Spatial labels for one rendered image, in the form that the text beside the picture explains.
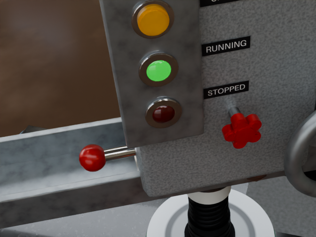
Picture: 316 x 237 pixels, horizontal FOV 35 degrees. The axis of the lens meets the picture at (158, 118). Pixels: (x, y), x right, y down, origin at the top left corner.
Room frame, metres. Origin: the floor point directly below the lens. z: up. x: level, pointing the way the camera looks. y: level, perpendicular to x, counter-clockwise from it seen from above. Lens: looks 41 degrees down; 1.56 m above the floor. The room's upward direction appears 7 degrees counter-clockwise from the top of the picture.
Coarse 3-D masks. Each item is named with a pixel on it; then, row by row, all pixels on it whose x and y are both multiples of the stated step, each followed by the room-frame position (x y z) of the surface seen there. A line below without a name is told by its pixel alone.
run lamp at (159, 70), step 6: (162, 60) 0.36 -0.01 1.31; (150, 66) 0.36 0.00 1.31; (156, 66) 0.36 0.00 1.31; (162, 66) 0.36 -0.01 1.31; (168, 66) 0.36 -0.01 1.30; (150, 72) 0.36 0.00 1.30; (156, 72) 0.36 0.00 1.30; (162, 72) 0.36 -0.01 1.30; (168, 72) 0.36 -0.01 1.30; (150, 78) 0.36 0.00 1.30; (156, 78) 0.36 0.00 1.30; (162, 78) 0.36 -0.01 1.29
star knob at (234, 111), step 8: (232, 112) 0.38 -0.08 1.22; (240, 112) 0.38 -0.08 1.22; (232, 120) 0.36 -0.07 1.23; (240, 120) 0.35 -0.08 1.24; (248, 120) 0.36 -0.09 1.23; (256, 120) 0.36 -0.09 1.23; (224, 128) 0.36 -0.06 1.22; (232, 128) 0.36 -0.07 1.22; (240, 128) 0.35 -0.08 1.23; (248, 128) 0.35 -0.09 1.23; (256, 128) 0.35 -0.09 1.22; (224, 136) 0.35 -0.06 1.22; (232, 136) 0.35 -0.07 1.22; (240, 136) 0.35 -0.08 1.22; (248, 136) 0.35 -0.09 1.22; (256, 136) 0.35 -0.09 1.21; (240, 144) 0.35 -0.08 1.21
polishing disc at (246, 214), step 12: (240, 192) 0.58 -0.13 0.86; (168, 204) 0.57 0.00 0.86; (180, 204) 0.57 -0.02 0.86; (240, 204) 0.55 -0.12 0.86; (252, 204) 0.55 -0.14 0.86; (156, 216) 0.55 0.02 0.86; (168, 216) 0.55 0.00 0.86; (180, 216) 0.54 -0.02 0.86; (240, 216) 0.53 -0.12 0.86; (252, 216) 0.52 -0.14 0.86; (264, 216) 0.52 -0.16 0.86; (156, 228) 0.52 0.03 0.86; (168, 228) 0.52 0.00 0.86; (180, 228) 0.52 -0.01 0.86; (240, 228) 0.50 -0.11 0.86; (252, 228) 0.50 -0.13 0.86; (264, 228) 0.50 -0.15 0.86
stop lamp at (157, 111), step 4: (160, 108) 0.36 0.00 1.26; (164, 108) 0.36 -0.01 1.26; (168, 108) 0.36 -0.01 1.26; (172, 108) 0.36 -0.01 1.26; (156, 112) 0.36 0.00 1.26; (160, 112) 0.36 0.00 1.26; (164, 112) 0.36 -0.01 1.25; (168, 112) 0.36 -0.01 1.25; (172, 112) 0.36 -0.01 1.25; (152, 116) 0.36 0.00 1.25; (156, 116) 0.36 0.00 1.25; (160, 116) 0.36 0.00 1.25; (164, 116) 0.36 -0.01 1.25; (168, 116) 0.36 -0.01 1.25; (172, 116) 0.36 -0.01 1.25; (156, 120) 0.36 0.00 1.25; (160, 120) 0.36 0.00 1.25; (164, 120) 0.36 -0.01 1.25; (168, 120) 0.36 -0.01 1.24
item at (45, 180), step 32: (64, 128) 0.53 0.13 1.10; (96, 128) 0.53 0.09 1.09; (0, 160) 0.52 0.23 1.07; (32, 160) 0.52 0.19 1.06; (64, 160) 0.51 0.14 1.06; (128, 160) 0.50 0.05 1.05; (0, 192) 0.47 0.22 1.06; (32, 192) 0.42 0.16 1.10; (64, 192) 0.42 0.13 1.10; (96, 192) 0.42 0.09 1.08; (128, 192) 0.43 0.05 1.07; (192, 192) 0.43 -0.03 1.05; (0, 224) 0.41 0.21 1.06
